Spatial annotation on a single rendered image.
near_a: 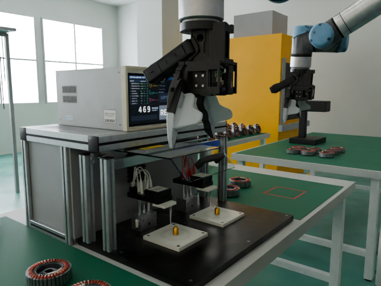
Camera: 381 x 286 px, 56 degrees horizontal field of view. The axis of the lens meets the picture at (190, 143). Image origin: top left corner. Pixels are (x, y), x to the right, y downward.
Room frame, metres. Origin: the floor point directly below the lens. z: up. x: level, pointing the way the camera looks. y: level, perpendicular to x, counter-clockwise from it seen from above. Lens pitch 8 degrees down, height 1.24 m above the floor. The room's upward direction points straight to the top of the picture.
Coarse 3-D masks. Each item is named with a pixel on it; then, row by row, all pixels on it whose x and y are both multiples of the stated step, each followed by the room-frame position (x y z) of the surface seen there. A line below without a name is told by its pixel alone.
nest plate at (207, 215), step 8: (208, 208) 1.36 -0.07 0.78; (224, 208) 1.36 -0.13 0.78; (192, 216) 1.27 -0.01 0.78; (200, 216) 1.27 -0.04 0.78; (208, 216) 1.27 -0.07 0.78; (216, 216) 1.27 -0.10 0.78; (224, 216) 1.27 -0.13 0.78; (232, 216) 1.27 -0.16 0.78; (240, 216) 1.29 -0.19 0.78; (216, 224) 1.21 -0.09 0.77; (224, 224) 1.19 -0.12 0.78
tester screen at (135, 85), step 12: (132, 84) 1.14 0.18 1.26; (144, 84) 1.18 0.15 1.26; (156, 84) 1.23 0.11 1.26; (168, 84) 1.28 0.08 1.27; (132, 96) 1.14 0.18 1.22; (144, 96) 1.18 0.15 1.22; (156, 96) 1.23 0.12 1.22; (132, 108) 1.14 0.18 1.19; (156, 108) 1.23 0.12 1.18; (144, 120) 1.18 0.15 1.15; (156, 120) 1.23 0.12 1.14
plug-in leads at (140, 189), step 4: (136, 172) 1.18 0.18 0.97; (144, 172) 1.21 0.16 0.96; (148, 172) 1.20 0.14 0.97; (136, 176) 1.20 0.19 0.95; (140, 176) 1.16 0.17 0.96; (148, 176) 1.18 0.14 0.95; (140, 180) 1.16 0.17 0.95; (144, 180) 1.20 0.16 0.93; (148, 180) 1.18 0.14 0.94; (132, 184) 1.19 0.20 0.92; (140, 184) 1.16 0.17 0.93; (144, 184) 1.20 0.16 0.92; (148, 184) 1.17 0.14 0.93; (152, 184) 1.20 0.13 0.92; (132, 188) 1.19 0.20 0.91; (136, 188) 1.20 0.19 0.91; (140, 188) 1.16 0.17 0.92; (144, 188) 1.20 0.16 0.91; (140, 192) 1.18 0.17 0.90
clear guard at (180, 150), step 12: (156, 144) 1.18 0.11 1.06; (168, 144) 1.18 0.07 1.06; (180, 144) 1.18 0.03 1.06; (192, 144) 1.18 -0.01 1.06; (156, 156) 0.97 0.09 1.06; (168, 156) 0.96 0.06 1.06; (180, 156) 0.97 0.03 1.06; (192, 156) 1.00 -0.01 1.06; (204, 156) 1.03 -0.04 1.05; (180, 168) 0.93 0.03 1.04; (192, 168) 0.96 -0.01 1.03; (204, 168) 0.99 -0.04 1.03; (216, 168) 1.02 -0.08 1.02; (228, 168) 1.06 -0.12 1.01; (192, 180) 0.92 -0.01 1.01
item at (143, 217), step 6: (150, 210) 1.22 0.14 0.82; (132, 216) 1.17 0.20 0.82; (138, 216) 1.16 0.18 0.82; (144, 216) 1.16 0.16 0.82; (150, 216) 1.18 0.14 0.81; (132, 222) 1.18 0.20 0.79; (138, 222) 1.16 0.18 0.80; (144, 222) 1.16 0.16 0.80; (150, 222) 1.18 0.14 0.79; (132, 228) 1.18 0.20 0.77; (138, 228) 1.16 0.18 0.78; (144, 228) 1.16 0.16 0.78
